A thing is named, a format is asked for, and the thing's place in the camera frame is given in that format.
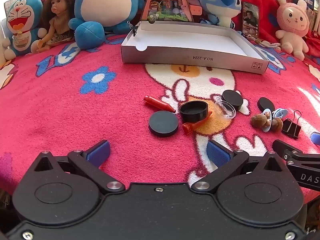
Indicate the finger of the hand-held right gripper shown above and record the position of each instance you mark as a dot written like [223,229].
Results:
[316,138]
[295,155]

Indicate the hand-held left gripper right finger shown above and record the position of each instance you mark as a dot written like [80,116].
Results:
[217,153]

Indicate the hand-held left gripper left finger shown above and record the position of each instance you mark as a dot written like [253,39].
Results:
[98,152]

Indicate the light blue plastic clip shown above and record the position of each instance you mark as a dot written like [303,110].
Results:
[281,112]
[267,128]

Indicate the black round disc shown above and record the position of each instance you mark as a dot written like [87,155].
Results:
[163,124]
[232,99]
[265,104]

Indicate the white cardboard box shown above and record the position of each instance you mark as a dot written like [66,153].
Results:
[190,40]

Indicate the brown round toy piece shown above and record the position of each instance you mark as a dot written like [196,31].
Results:
[276,124]
[257,121]

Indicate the red crayon lower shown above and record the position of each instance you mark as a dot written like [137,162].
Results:
[193,126]

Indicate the red crayon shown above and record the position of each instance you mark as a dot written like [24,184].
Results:
[158,103]
[193,126]

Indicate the clear plastic cup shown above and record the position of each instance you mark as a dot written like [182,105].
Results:
[225,108]

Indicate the black open jar cap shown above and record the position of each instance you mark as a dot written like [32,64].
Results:
[193,110]

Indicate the pink printed blanket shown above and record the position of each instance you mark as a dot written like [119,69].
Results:
[75,105]

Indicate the red crayon upper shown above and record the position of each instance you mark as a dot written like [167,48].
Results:
[158,103]

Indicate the pink rabbit plush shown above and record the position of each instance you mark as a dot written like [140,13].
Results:
[292,22]

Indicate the small black binder clip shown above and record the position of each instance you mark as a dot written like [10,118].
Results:
[135,30]

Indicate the black smartphone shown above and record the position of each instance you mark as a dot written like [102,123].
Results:
[250,20]

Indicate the brown haired doll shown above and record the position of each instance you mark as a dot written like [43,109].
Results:
[56,17]

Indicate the red cartoon blanket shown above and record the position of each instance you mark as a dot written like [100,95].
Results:
[266,5]

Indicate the small pink box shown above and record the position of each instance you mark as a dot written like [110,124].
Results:
[194,9]

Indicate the round blue mouse plush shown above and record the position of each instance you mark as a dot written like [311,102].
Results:
[105,2]

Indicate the blue alien plush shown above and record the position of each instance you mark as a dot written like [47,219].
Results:
[220,2]

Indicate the blue cat robot plush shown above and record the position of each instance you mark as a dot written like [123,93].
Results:
[21,17]

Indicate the triangular pink toy house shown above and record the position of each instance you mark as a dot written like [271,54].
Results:
[166,2]

